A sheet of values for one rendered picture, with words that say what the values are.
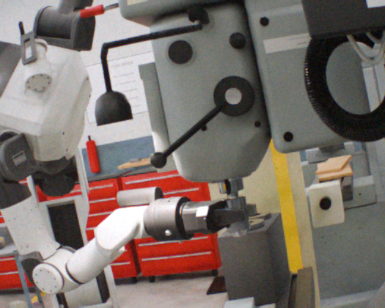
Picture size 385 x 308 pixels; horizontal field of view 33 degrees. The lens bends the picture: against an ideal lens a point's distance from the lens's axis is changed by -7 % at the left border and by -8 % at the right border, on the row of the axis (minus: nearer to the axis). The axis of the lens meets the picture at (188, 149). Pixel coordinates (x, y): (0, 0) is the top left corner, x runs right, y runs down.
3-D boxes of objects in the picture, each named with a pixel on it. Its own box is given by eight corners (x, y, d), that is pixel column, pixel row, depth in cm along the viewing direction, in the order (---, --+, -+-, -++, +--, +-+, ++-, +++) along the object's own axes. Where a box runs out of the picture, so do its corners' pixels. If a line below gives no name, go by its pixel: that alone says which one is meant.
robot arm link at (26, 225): (29, 300, 153) (-11, 215, 150) (53, 279, 165) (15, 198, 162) (66, 292, 149) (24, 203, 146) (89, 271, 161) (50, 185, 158)
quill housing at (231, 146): (172, 191, 126) (139, 17, 124) (191, 177, 146) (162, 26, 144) (277, 172, 122) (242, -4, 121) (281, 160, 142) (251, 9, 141)
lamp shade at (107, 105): (96, 126, 137) (91, 95, 137) (132, 119, 138) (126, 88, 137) (97, 126, 130) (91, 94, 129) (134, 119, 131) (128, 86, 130)
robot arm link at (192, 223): (202, 198, 130) (148, 204, 136) (211, 247, 131) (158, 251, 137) (231, 185, 141) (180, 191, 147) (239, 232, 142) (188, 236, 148)
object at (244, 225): (245, 230, 132) (240, 202, 131) (223, 233, 134) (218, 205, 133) (254, 225, 136) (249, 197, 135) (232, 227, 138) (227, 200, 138)
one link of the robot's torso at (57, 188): (28, 123, 212) (20, 92, 197) (67, 114, 214) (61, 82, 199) (40, 202, 199) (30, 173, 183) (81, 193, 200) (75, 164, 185)
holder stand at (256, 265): (229, 309, 163) (215, 232, 162) (247, 284, 184) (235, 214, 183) (277, 303, 160) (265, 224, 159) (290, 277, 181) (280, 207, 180)
